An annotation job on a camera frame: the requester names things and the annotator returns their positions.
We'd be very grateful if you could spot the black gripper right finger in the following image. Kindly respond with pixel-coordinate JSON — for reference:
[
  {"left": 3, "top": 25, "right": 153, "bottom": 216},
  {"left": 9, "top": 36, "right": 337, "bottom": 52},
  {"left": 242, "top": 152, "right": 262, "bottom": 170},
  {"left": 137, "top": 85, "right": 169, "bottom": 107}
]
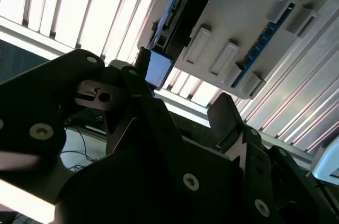
[{"left": 207, "top": 92, "right": 339, "bottom": 224}]

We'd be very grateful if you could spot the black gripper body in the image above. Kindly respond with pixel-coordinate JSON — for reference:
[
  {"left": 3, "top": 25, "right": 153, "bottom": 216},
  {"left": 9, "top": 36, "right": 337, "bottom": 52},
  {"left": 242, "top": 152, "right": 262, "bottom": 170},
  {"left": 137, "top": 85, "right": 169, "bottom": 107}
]
[{"left": 54, "top": 139, "right": 256, "bottom": 224}]

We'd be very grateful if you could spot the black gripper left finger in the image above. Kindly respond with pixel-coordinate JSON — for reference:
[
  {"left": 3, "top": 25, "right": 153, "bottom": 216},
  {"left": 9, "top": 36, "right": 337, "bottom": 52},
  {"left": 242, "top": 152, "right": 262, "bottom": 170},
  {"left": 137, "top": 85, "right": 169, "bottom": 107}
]
[{"left": 0, "top": 46, "right": 207, "bottom": 202}]

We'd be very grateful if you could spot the hard disk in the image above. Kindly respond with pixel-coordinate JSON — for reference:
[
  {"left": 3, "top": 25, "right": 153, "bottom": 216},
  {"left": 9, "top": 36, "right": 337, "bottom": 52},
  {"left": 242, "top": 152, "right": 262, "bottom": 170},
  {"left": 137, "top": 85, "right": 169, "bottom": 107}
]
[{"left": 144, "top": 0, "right": 222, "bottom": 89}]

